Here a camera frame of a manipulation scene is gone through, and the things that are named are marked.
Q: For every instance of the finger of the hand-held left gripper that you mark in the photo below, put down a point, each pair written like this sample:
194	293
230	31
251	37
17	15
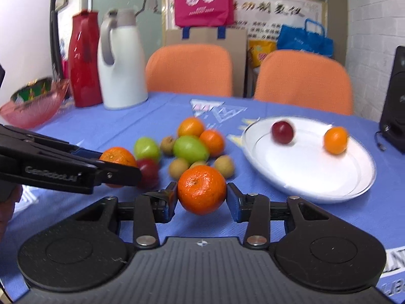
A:
117	174
86	155

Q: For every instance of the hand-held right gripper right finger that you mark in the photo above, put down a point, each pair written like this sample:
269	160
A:
232	200

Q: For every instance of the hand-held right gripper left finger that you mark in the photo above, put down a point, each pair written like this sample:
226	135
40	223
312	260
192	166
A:
172	198

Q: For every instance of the brown longan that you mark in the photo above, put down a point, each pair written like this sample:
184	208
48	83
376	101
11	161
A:
167	145
197	164
224	165
179	168

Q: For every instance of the large orange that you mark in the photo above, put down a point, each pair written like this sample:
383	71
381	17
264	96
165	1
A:
202	190

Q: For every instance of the small green apple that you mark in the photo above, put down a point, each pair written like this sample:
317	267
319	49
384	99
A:
146	148

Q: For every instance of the large green apple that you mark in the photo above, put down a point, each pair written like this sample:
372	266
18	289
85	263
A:
189	148

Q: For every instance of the white plate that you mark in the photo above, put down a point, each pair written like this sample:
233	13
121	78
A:
300	171

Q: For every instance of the person's left hand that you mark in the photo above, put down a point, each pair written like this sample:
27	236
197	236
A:
8	217

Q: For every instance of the blue printed tablecloth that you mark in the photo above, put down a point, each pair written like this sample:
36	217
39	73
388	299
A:
95	126

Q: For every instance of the pink glass bowl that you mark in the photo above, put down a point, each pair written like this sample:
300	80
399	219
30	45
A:
31	107

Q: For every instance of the dark red plum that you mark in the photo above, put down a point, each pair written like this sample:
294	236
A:
282	133

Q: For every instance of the white thermos jug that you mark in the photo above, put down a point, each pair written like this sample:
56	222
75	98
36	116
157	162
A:
125	69

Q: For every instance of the red thermos jug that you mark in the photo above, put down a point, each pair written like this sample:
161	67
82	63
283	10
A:
84	60

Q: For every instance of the small orange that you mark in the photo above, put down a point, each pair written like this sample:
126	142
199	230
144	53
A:
335	140

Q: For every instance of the orange chair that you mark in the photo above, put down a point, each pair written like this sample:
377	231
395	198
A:
303	82
189	69

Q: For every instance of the black curved tube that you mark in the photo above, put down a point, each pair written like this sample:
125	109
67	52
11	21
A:
54	22

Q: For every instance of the yellow packet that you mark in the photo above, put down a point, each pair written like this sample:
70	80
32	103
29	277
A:
259	53

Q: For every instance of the blue plastic bag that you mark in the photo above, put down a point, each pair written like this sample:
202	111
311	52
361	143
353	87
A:
303	42

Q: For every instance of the black speaker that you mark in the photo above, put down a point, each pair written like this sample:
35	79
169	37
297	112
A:
395	101

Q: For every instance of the pink tote bag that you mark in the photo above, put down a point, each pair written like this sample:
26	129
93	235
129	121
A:
202	3

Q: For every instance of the white wall poster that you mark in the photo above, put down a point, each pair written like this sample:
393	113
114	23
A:
269	12

